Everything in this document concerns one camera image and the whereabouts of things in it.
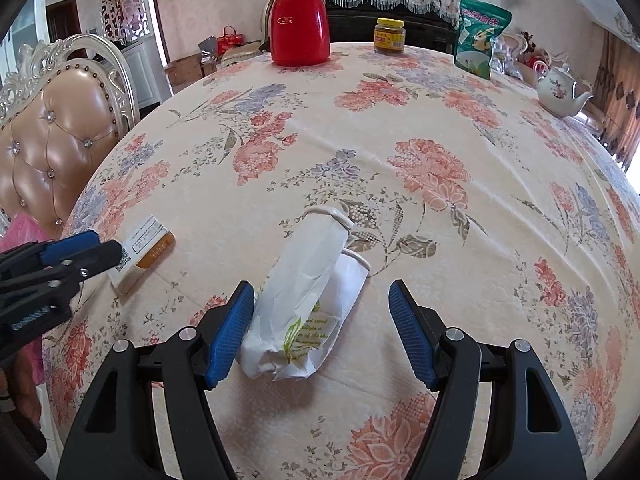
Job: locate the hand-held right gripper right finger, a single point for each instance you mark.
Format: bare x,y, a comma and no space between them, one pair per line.
412,330

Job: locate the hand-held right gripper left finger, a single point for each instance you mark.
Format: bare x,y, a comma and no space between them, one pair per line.
230,330

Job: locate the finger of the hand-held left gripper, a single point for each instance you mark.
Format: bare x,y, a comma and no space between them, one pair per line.
95,260
70,247

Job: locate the white carton with orange stripe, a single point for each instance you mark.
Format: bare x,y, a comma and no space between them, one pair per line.
145,245

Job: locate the pink lined waste bin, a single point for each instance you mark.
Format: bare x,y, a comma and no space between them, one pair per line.
20,230

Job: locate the crushed white paper cup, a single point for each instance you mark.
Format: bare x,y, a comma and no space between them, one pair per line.
347,290
300,290

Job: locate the person's left hand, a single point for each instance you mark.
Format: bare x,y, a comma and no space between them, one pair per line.
20,390

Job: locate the ornate tan leather chair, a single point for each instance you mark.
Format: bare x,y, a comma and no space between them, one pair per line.
60,125

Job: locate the brown cardboard box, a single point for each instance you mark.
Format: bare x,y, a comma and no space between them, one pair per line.
182,74

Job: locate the floral tablecloth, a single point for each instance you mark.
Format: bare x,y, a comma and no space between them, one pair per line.
350,110

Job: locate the white lattice partition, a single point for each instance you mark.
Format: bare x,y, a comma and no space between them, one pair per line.
130,12

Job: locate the red gift bag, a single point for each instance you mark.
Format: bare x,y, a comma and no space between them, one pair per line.
230,42

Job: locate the white cushioned side chair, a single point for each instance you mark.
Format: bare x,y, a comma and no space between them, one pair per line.
245,52

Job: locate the white floral teapot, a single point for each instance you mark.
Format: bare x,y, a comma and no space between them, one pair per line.
560,92

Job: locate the yellow lid glass jar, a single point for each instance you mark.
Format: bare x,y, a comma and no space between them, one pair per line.
389,37

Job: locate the green snack bag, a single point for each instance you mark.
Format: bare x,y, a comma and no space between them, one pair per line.
480,40

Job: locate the dark upright piano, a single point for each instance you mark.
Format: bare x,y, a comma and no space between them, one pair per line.
390,25

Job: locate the red thermos flask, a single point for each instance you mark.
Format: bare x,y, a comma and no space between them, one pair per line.
300,25

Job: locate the brown patterned curtain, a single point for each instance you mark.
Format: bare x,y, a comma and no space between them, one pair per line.
622,95

